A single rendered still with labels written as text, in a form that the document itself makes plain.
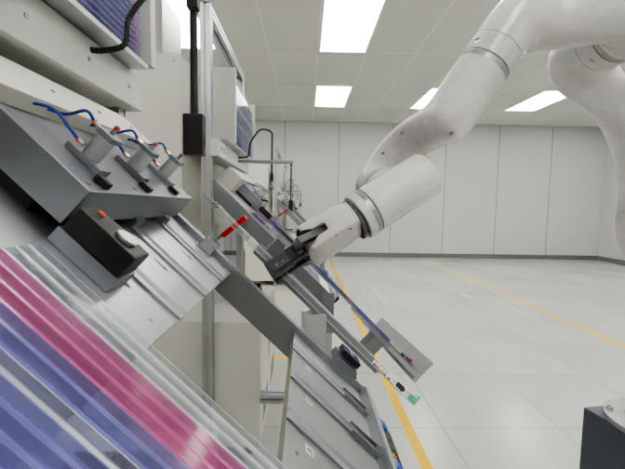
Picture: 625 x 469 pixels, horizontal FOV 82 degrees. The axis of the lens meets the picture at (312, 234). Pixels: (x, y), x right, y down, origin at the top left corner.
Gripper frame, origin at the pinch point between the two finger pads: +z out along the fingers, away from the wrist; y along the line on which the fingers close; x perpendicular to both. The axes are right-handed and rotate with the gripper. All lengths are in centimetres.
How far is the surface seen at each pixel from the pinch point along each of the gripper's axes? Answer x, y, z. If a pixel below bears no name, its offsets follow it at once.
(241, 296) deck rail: -4.4, -14.5, 9.8
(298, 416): 20.9, 6.1, 8.4
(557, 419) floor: 97, -170, -83
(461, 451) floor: 74, -139, -26
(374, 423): 29.2, -14.7, 0.7
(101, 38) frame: -43.1, 19.0, 4.6
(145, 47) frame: -51, 9, -1
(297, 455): 24.2, 12.0, 9.7
